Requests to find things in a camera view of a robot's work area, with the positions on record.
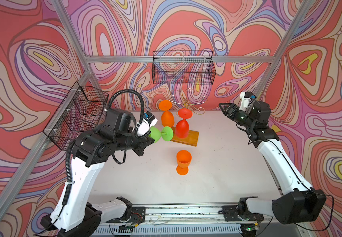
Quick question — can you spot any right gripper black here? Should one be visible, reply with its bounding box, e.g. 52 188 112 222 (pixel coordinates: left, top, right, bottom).
218 102 255 129

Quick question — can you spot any green wine glass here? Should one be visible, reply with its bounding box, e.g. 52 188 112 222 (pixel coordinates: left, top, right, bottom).
150 126 174 143

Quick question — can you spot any orange wine glass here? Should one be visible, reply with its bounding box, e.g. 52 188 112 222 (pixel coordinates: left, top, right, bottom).
159 100 174 127
176 150 192 175

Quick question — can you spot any red wine glass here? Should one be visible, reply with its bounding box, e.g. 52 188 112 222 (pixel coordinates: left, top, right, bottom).
175 108 193 138

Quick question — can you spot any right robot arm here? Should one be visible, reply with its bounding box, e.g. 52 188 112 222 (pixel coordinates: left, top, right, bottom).
219 101 326 224

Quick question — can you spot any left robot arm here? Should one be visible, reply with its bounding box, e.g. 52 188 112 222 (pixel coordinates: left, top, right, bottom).
41 89 157 237

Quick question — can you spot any wooden rack base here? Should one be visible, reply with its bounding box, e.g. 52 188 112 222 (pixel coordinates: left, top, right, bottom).
171 130 200 147

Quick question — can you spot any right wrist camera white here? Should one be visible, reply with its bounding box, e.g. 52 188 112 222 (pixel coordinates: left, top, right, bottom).
240 91 256 111

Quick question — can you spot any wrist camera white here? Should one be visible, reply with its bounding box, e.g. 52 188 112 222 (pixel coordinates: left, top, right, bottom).
240 91 256 111
137 111 158 137

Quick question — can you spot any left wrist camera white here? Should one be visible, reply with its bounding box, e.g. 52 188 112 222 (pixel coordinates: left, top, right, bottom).
137 111 158 137

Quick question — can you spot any gold wire glass rack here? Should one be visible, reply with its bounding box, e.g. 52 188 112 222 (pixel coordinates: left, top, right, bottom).
170 88 206 115

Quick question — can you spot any black wire basket left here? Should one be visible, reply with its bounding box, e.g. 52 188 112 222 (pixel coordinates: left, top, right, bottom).
43 82 109 151

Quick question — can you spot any black wire basket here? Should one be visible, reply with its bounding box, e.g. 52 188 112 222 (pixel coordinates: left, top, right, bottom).
152 49 216 86
43 82 109 151

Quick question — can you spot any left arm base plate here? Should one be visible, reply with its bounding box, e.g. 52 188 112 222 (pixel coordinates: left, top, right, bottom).
107 206 146 237

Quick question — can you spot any black wire basket back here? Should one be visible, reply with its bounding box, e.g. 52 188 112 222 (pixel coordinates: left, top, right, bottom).
152 49 216 86

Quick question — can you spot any aluminium mounting rail front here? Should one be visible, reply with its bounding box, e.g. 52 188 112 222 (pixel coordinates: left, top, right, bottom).
61 202 305 236

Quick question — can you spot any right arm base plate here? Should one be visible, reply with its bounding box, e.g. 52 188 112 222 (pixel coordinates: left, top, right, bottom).
218 205 264 222

